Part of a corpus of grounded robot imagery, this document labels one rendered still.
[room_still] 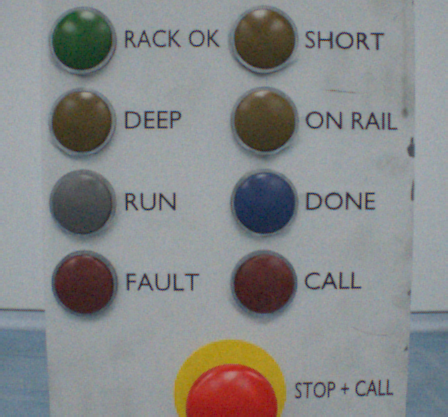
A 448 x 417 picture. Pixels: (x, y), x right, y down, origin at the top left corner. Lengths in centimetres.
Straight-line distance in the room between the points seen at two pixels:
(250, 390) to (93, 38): 16
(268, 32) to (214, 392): 16
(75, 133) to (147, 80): 4
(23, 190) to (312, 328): 379
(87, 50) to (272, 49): 8
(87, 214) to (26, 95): 378
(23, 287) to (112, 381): 383
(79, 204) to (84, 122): 4
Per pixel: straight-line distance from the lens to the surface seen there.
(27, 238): 413
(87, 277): 34
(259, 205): 33
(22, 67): 412
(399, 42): 35
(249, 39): 33
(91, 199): 33
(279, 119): 33
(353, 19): 35
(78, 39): 34
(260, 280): 34
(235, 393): 33
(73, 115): 33
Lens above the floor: 101
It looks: 5 degrees down
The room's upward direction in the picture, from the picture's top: straight up
